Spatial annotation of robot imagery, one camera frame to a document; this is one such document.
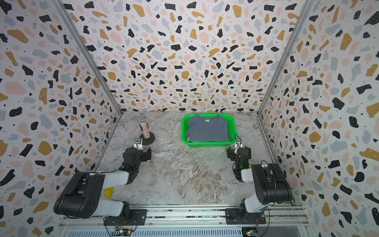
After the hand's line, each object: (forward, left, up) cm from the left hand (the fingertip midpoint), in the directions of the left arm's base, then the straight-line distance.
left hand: (142, 146), depth 92 cm
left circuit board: (-43, +2, -8) cm, 43 cm away
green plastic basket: (+18, -58, +1) cm, 61 cm away
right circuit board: (-44, -59, -8) cm, 74 cm away
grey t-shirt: (+15, -39, -1) cm, 41 cm away
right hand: (0, -62, -2) cm, 62 cm away
